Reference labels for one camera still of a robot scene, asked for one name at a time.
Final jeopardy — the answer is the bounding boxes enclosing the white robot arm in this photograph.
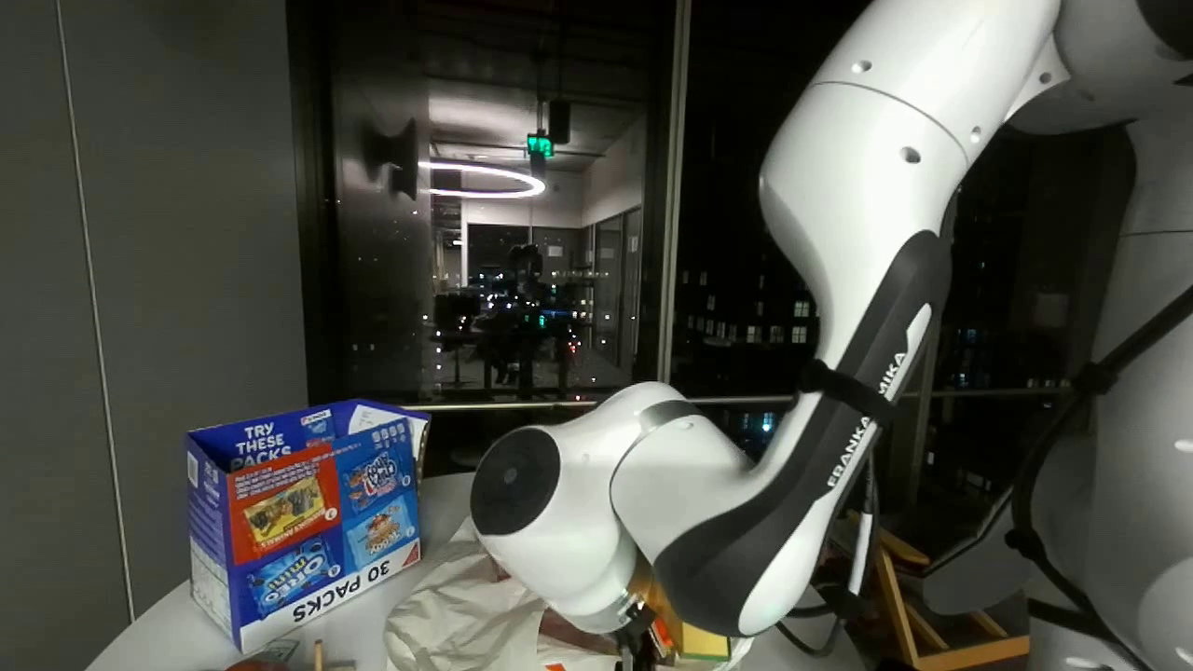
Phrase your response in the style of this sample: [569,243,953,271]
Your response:
[471,0,1193,671]

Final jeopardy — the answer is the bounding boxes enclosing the wooden folding chair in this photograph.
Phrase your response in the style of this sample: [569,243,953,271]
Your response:
[850,530,1030,671]

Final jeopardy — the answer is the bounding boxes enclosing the white orange plastic bag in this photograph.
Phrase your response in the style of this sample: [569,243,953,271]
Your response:
[384,542,619,671]

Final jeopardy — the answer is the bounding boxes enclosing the blue snack carton box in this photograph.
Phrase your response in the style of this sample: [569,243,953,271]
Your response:
[185,398,428,653]

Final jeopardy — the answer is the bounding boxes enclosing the metal window railing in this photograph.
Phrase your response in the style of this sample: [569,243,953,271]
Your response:
[395,385,1075,416]

